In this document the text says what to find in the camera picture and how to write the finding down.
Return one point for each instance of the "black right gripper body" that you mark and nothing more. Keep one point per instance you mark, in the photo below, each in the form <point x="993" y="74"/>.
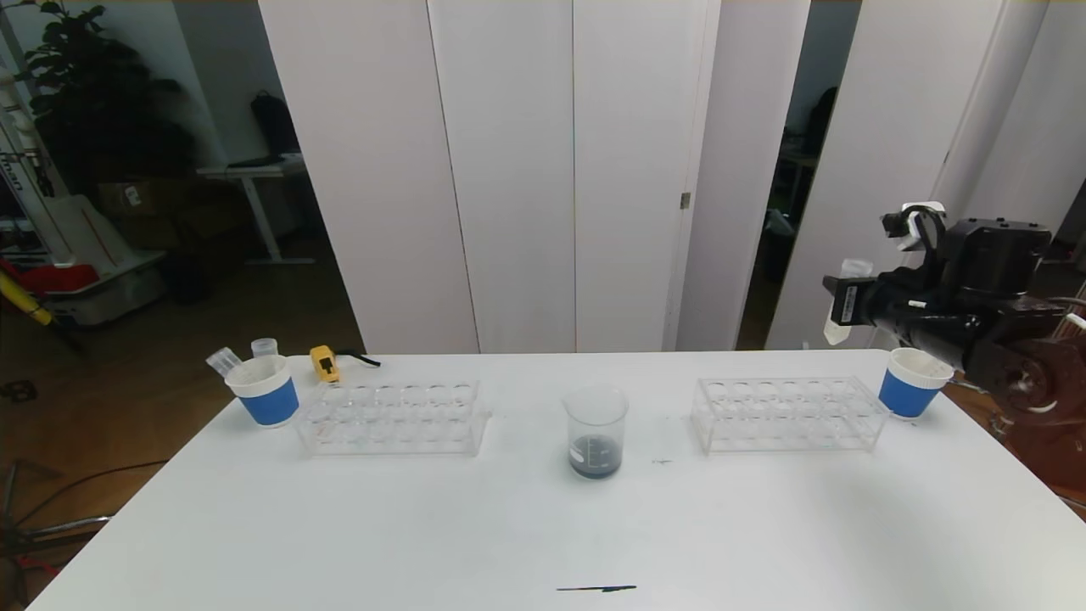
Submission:
<point x="845" y="303"/>

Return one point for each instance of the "test tube with pale yellow pigment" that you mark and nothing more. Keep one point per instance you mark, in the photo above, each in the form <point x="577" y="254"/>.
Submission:
<point x="836" y="331"/>

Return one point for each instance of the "test tube with red pigment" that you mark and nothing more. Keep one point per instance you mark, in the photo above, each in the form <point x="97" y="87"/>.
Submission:
<point x="224" y="361"/>

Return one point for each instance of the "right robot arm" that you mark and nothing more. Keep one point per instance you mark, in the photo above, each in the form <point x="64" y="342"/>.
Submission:
<point x="1010" y="339"/>

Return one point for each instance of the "clear acrylic test tube rack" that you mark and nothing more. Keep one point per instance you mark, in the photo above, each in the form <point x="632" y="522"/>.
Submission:
<point x="399" y="428"/>
<point x="764" y="424"/>

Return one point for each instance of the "clear glass beaker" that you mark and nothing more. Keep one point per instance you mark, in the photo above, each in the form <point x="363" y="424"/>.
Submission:
<point x="594" y="458"/>

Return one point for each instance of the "blue and white paper cup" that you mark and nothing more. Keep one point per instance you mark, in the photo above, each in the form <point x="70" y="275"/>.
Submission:
<point x="904" y="395"/>
<point x="270" y="403"/>

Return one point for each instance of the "white folding screen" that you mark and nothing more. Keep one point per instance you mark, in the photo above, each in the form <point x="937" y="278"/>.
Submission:
<point x="509" y="170"/>
<point x="891" y="127"/>

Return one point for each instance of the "yellow tape measure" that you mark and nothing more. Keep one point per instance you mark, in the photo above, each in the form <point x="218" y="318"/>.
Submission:
<point x="325" y="362"/>

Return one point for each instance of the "black backpack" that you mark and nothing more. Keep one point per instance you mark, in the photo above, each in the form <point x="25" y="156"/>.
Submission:
<point x="273" y="126"/>

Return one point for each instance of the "white standing desk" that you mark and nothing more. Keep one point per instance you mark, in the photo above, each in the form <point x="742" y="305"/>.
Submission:
<point x="254" y="172"/>

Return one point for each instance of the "cardboard box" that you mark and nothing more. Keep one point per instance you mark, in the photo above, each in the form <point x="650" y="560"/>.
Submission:
<point x="140" y="200"/>

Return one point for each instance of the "white platform with board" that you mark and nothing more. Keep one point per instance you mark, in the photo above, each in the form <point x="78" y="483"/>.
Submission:
<point x="93" y="253"/>

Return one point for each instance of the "dark green potted plant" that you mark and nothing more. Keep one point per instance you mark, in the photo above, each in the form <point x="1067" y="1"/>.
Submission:
<point x="102" y="110"/>

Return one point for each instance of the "red box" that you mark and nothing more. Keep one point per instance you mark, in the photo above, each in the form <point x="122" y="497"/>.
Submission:
<point x="59" y="278"/>

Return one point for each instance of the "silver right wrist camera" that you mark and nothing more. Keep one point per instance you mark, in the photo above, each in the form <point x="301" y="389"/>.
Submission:
<point x="920" y="222"/>

